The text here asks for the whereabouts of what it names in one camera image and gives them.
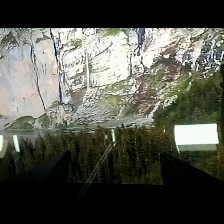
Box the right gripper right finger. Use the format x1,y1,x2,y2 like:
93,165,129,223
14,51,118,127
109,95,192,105
159,152,224,197

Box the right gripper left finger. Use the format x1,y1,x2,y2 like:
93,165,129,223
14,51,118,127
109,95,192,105
0,149,72,197

